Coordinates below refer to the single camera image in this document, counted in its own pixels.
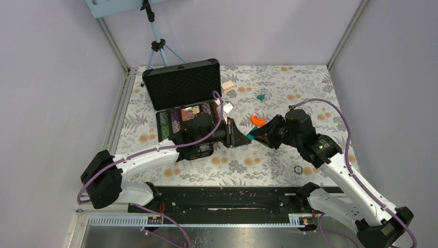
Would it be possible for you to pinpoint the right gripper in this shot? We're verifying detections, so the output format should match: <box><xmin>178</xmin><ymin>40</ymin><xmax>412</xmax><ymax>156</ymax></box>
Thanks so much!
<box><xmin>249</xmin><ymin>114</ymin><xmax>302</xmax><ymax>150</ymax></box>

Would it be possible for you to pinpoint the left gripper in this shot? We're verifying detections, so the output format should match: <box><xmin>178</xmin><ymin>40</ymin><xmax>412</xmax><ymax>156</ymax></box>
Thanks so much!
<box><xmin>197</xmin><ymin>118</ymin><xmax>252</xmax><ymax>149</ymax></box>

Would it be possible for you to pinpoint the teal rectangular block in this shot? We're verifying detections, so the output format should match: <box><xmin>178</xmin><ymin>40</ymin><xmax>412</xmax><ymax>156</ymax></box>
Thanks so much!
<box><xmin>246</xmin><ymin>126</ymin><xmax>258</xmax><ymax>141</ymax></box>

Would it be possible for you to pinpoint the black poker chip case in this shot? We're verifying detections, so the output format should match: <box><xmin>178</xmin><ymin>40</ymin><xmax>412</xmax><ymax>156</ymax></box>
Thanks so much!
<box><xmin>142</xmin><ymin>58</ymin><xmax>227</xmax><ymax>141</ymax></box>

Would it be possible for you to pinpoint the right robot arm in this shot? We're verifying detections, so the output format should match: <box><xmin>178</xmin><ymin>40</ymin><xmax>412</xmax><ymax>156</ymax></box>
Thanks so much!
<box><xmin>250</xmin><ymin>109</ymin><xmax>413</xmax><ymax>247</ymax></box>

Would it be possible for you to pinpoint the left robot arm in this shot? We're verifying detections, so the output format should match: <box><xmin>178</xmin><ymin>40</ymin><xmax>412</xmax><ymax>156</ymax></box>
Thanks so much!
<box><xmin>80</xmin><ymin>113</ymin><xmax>251</xmax><ymax>212</ymax></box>

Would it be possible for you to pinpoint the orange curved block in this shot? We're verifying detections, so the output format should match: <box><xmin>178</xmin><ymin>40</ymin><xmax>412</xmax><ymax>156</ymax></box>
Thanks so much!
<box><xmin>250</xmin><ymin>115</ymin><xmax>266</xmax><ymax>127</ymax></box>

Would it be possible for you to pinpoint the teal triangular block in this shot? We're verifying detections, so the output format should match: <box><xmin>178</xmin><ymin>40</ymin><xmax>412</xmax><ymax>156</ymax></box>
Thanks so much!
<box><xmin>256</xmin><ymin>94</ymin><xmax>265</xmax><ymax>101</ymax></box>

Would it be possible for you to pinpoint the orange black poker chip row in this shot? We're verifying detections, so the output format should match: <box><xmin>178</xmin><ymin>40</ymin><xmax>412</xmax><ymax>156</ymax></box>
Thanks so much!
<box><xmin>212</xmin><ymin>102</ymin><xmax>221</xmax><ymax>121</ymax></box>

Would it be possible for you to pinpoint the blue tan poker chip row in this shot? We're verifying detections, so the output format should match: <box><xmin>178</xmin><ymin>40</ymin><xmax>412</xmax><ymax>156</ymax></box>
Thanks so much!
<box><xmin>201</xmin><ymin>103</ymin><xmax>212</xmax><ymax>115</ymax></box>

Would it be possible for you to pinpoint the beige toy block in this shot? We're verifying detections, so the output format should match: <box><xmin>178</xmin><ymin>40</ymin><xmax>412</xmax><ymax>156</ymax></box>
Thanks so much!
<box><xmin>221</xmin><ymin>80</ymin><xmax>236</xmax><ymax>93</ymax></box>

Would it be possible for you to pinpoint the red playing card deck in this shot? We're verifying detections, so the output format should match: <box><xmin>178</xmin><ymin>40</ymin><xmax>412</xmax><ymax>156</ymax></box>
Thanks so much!
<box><xmin>180</xmin><ymin>105</ymin><xmax>201</xmax><ymax>121</ymax></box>

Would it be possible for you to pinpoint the purple poker chip row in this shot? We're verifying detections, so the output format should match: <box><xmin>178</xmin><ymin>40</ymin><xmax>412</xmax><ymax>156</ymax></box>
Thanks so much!
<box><xmin>170</xmin><ymin>109</ymin><xmax>181</xmax><ymax>133</ymax></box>

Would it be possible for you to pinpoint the light blue tripod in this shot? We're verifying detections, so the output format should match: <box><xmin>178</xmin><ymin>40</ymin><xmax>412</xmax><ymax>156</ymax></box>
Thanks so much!
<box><xmin>140</xmin><ymin>0</ymin><xmax>186</xmax><ymax>69</ymax></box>

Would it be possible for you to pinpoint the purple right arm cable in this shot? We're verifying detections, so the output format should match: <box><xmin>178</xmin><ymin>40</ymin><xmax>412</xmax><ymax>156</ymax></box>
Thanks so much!
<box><xmin>290</xmin><ymin>98</ymin><xmax>418</xmax><ymax>248</ymax></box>

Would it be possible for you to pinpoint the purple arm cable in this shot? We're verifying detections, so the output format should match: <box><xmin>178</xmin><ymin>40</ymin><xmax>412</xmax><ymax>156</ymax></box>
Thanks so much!
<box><xmin>76</xmin><ymin>90</ymin><xmax>225</xmax><ymax>248</ymax></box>
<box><xmin>290</xmin><ymin>98</ymin><xmax>418</xmax><ymax>248</ymax></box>

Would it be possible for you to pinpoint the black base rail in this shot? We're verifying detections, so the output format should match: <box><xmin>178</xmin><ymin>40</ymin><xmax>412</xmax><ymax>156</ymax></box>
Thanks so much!
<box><xmin>146</xmin><ymin>183</ymin><xmax>315</xmax><ymax>225</ymax></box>

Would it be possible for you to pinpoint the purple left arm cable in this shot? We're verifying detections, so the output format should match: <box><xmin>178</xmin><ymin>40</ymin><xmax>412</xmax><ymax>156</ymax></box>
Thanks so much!
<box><xmin>76</xmin><ymin>90</ymin><xmax>225</xmax><ymax>248</ymax></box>

